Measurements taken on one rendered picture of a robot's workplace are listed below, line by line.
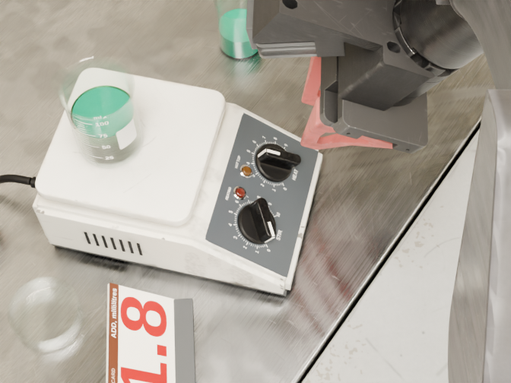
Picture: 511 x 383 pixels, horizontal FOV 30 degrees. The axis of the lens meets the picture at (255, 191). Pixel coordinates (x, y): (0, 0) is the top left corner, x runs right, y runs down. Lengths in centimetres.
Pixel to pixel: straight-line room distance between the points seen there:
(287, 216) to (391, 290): 10
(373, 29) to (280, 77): 30
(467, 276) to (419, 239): 46
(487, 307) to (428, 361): 45
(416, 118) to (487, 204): 33
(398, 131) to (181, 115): 19
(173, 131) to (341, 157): 16
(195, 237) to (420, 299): 19
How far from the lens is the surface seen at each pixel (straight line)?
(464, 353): 34
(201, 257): 72
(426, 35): 56
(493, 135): 29
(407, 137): 62
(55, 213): 73
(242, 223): 72
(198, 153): 71
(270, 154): 73
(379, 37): 57
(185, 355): 73
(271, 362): 73
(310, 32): 55
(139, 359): 71
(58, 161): 73
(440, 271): 77
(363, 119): 60
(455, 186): 81
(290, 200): 75
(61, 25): 92
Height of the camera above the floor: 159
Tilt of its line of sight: 60 degrees down
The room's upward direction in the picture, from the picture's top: 2 degrees counter-clockwise
